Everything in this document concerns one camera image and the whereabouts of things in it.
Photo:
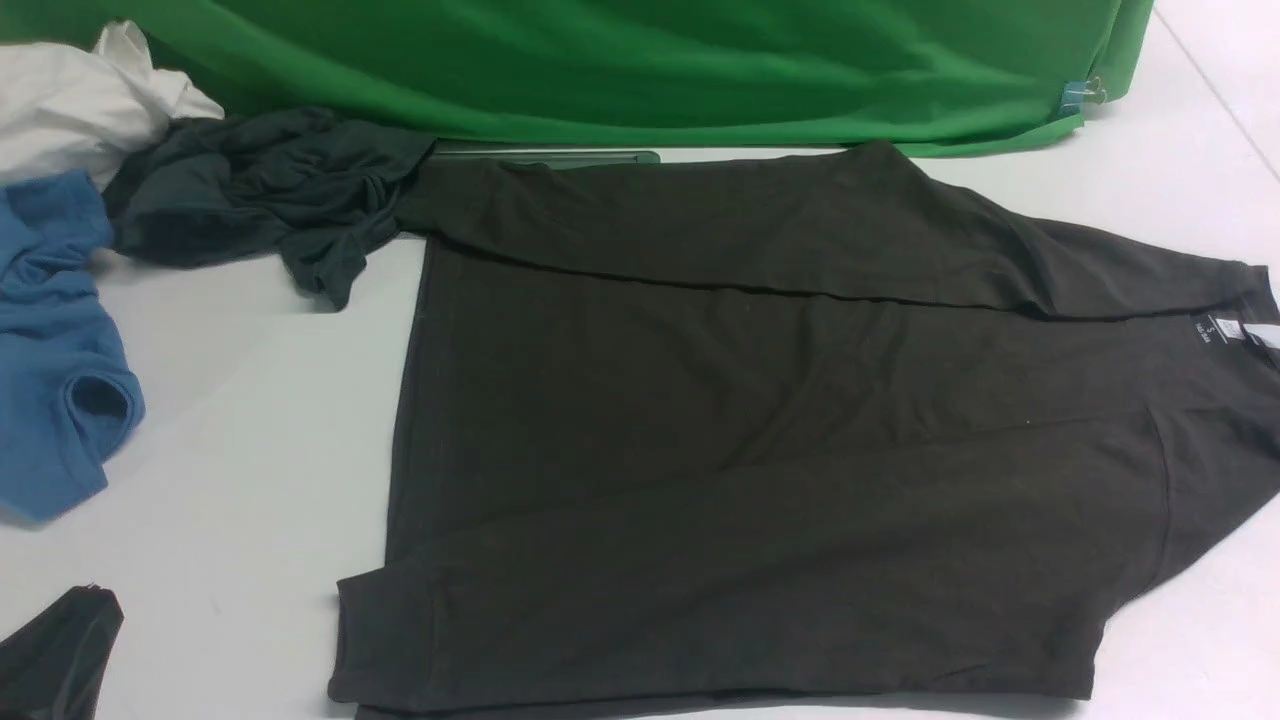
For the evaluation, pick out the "green backdrop cloth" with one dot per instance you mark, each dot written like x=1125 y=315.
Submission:
x=940 y=79

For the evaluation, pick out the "white crumpled garment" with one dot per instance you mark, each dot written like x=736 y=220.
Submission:
x=63 y=108

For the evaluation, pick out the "blue binder clip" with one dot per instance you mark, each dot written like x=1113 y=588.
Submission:
x=1077 y=95

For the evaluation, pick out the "blue t-shirt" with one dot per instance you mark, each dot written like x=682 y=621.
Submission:
x=68 y=398

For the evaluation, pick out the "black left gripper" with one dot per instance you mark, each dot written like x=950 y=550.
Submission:
x=53 y=667

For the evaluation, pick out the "gray long-sleeve top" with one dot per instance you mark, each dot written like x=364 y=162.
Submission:
x=675 y=436

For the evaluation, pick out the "dark gray crumpled garment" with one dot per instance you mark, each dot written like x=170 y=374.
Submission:
x=317 y=190

